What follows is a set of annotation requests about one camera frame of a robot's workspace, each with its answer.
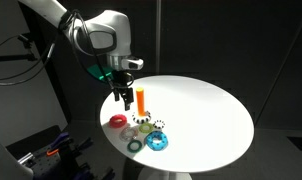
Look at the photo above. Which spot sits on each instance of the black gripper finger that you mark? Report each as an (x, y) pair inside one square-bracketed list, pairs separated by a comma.
[(116, 95), (127, 97)]

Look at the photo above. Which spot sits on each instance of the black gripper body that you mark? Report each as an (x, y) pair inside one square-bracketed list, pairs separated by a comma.
[(122, 80)]

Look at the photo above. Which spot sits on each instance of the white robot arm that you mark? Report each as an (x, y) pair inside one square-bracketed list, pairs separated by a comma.
[(101, 45)]

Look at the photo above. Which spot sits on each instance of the orange pole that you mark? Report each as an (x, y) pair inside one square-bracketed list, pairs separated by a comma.
[(140, 101)]

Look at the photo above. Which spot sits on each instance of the white round table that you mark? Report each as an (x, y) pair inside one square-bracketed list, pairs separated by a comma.
[(207, 128)]

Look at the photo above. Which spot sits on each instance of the purple clamp with orange tip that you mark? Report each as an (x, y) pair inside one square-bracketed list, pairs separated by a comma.
[(64, 140)]

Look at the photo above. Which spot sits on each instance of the vertical metal strip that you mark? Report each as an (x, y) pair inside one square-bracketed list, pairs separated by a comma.
[(158, 36)]

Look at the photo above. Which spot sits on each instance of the perforated metal breadboard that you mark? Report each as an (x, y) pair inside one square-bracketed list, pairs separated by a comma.
[(50, 164)]

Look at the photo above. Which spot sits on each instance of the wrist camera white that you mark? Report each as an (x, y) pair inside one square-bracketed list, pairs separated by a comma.
[(132, 64)]

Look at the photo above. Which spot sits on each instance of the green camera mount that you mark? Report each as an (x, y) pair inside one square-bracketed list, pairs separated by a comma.
[(97, 73)]

